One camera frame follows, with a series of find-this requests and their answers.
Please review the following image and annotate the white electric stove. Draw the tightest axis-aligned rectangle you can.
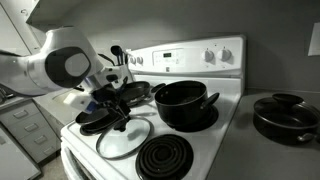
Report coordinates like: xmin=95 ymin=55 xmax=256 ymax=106
xmin=60 ymin=34 xmax=247 ymax=180

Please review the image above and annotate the white appliance door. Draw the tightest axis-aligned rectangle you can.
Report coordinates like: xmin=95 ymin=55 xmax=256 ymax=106
xmin=0 ymin=123 xmax=43 ymax=180

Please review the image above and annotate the black spatula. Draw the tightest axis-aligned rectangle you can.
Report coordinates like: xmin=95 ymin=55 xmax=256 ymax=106
xmin=98 ymin=53 xmax=116 ymax=66

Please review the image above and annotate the small steel saucepan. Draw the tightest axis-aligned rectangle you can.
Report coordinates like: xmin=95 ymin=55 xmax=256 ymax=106
xmin=75 ymin=108 xmax=116 ymax=127

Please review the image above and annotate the bare black coil burner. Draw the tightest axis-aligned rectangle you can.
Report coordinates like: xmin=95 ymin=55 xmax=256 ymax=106
xmin=135 ymin=134 xmax=195 ymax=180

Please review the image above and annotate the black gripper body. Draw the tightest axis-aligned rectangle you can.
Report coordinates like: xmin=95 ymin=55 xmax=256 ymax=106
xmin=91 ymin=77 xmax=131 ymax=116

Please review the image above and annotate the coil burner under small pan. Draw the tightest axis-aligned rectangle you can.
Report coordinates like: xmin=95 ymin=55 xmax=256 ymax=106
xmin=79 ymin=109 xmax=126 ymax=137

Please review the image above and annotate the large black frying pan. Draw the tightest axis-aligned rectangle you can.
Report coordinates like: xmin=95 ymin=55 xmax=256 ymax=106
xmin=118 ymin=80 xmax=152 ymax=106

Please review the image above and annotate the black saute pan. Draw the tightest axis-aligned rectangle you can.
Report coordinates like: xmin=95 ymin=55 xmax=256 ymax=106
xmin=252 ymin=96 xmax=320 ymax=145

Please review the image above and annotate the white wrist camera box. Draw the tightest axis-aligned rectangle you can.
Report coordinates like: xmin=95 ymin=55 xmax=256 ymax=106
xmin=63 ymin=91 xmax=98 ymax=114

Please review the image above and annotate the grey drawer cabinet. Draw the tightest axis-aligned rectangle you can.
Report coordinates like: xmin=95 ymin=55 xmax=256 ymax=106
xmin=0 ymin=98 xmax=63 ymax=164

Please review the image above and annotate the glass pot lid black knob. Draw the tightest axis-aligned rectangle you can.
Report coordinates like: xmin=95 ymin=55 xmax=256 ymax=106
xmin=95 ymin=116 xmax=153 ymax=160

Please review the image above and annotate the white upper cabinet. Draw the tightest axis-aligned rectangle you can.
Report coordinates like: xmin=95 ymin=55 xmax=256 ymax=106
xmin=0 ymin=0 xmax=84 ymax=56

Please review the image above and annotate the black cooking pot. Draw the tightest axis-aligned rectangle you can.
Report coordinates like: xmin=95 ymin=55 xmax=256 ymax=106
xmin=151 ymin=79 xmax=221 ymax=129

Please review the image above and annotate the black utensil handle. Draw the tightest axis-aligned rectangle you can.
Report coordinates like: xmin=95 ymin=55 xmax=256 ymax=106
xmin=122 ymin=49 xmax=130 ymax=66

